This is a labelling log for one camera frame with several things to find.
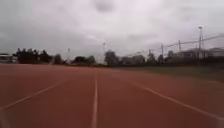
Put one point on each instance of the dark clump of trees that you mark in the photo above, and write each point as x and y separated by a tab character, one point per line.
26	56

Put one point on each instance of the tall light pole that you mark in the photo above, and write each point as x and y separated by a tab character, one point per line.
200	40

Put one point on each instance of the row of trees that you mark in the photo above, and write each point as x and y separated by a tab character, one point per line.
111	59

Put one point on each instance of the fence with tall posts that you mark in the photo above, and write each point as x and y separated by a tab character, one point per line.
213	62

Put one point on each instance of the pale buildings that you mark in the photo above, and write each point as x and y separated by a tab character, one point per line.
213	52

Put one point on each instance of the distant light pole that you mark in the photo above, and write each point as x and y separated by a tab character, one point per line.
104	48
69	55

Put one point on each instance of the low pale building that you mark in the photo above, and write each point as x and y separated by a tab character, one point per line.
6	58

